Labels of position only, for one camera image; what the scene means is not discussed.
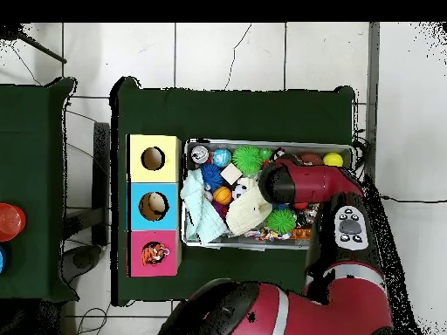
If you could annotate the blue cup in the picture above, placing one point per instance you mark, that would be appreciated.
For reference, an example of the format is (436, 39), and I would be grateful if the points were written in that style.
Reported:
(2, 259)

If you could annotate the yellow ball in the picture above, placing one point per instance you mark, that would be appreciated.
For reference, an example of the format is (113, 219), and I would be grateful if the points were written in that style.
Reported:
(333, 159)

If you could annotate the green cloth side table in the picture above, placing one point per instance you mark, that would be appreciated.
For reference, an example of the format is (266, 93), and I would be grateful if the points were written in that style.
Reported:
(38, 272)

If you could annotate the small orange basketball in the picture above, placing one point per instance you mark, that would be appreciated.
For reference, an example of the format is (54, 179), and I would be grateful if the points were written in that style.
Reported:
(222, 195)

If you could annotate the wooden box with three holes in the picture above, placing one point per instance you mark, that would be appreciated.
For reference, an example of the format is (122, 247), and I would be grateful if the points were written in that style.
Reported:
(136, 209)

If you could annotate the mint green muslin cloth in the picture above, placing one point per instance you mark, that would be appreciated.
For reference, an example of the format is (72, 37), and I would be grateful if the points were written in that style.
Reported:
(201, 213)

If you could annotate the large green spiky ball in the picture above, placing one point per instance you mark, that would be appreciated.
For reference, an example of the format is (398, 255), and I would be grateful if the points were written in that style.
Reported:
(247, 160)

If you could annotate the dark green table cloth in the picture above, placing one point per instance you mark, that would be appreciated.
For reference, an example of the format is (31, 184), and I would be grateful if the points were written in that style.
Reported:
(230, 112)

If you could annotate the red cup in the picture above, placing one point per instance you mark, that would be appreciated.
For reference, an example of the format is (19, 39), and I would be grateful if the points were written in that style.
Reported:
(10, 222)

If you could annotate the black floor stand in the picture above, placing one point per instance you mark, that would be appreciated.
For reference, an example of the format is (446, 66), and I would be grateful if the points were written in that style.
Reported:
(101, 181)

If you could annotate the small green spiky ball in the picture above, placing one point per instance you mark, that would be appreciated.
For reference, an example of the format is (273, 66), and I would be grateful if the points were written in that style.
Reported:
(281, 221)

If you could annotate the blue spiky ball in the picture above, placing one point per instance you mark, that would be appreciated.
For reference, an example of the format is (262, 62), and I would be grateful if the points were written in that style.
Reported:
(211, 176)

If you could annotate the cream yellow muslin cloth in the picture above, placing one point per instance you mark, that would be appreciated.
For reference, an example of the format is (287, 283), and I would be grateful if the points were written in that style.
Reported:
(248, 213)

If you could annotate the orange tiger plush toy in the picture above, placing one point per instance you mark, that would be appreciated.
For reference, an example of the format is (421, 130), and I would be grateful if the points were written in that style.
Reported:
(155, 252)

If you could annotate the wooden cube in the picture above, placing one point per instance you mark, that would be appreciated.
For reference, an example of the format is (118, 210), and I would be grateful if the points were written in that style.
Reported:
(231, 174)

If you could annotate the silver can with pull tab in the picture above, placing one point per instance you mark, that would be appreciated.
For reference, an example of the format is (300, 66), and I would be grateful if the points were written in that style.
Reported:
(200, 154)

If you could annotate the small globe ball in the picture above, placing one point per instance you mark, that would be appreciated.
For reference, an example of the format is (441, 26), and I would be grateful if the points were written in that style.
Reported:
(221, 158)

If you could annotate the clear mesh bin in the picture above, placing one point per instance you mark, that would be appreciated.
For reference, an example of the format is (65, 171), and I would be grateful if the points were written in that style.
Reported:
(199, 241)

